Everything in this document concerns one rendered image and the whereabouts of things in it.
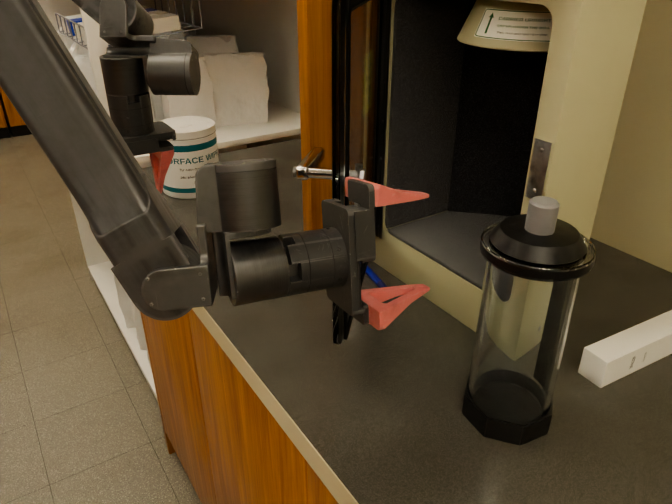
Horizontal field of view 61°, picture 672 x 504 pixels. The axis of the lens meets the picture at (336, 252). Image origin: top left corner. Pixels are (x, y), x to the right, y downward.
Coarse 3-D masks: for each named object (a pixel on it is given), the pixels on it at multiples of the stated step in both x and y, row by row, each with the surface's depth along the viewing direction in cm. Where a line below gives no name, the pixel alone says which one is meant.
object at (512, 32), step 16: (480, 0) 69; (496, 0) 67; (480, 16) 68; (496, 16) 66; (512, 16) 65; (528, 16) 65; (544, 16) 64; (464, 32) 71; (480, 32) 68; (496, 32) 66; (512, 32) 65; (528, 32) 65; (544, 32) 64; (496, 48) 66; (512, 48) 65; (528, 48) 65; (544, 48) 64
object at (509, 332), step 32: (512, 288) 54; (544, 288) 53; (576, 288) 55; (480, 320) 60; (512, 320) 56; (544, 320) 55; (480, 352) 61; (512, 352) 57; (544, 352) 57; (480, 384) 62; (512, 384) 59; (544, 384) 59; (512, 416) 61
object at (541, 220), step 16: (528, 208) 54; (544, 208) 53; (512, 224) 56; (528, 224) 54; (544, 224) 53; (560, 224) 56; (496, 240) 55; (512, 240) 53; (528, 240) 53; (544, 240) 53; (560, 240) 53; (576, 240) 53; (512, 256) 53; (528, 256) 52; (544, 256) 52; (560, 256) 52; (576, 256) 52
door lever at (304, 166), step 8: (312, 152) 68; (320, 152) 68; (304, 160) 65; (312, 160) 65; (320, 160) 68; (296, 168) 63; (304, 168) 63; (312, 168) 63; (320, 168) 63; (328, 168) 63; (296, 176) 63; (304, 176) 63; (312, 176) 63; (320, 176) 63; (328, 176) 62
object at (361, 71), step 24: (336, 0) 50; (336, 24) 51; (360, 24) 62; (336, 48) 52; (360, 48) 64; (336, 72) 53; (360, 72) 65; (336, 96) 54; (360, 96) 67; (336, 120) 55; (360, 120) 69; (336, 144) 56; (360, 144) 71; (336, 168) 58; (336, 192) 59; (360, 264) 81; (336, 312) 66; (336, 336) 68
